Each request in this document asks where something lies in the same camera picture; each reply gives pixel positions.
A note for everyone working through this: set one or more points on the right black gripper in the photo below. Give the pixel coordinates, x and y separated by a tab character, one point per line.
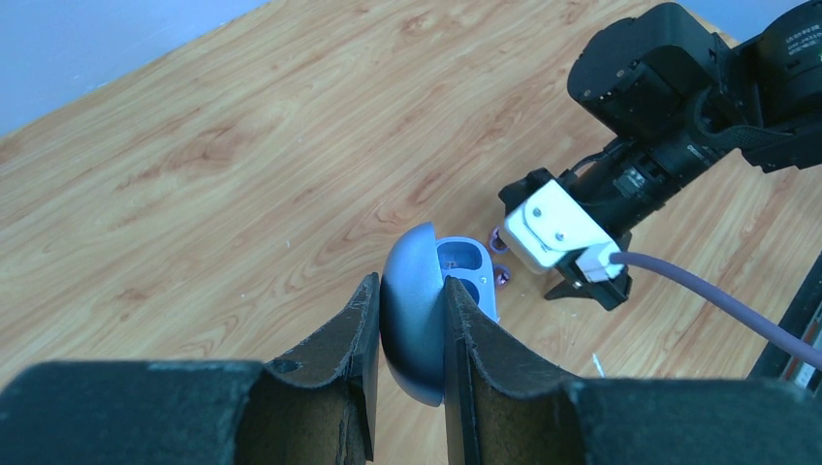
621	186

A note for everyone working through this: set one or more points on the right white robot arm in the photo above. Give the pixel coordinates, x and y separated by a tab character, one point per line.
678	99

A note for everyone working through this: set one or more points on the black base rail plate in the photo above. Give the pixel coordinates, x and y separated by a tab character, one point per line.
802	319

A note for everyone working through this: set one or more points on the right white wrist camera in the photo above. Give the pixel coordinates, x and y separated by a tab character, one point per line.
549	225

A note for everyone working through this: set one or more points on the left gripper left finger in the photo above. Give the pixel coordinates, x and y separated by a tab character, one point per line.
314	404

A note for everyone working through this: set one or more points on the blue-grey earbud case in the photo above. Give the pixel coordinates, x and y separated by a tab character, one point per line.
412	305

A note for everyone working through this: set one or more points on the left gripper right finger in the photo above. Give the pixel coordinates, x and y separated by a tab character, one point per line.
506	404

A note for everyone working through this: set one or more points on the purple earbud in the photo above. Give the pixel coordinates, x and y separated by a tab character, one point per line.
502	275
496	243

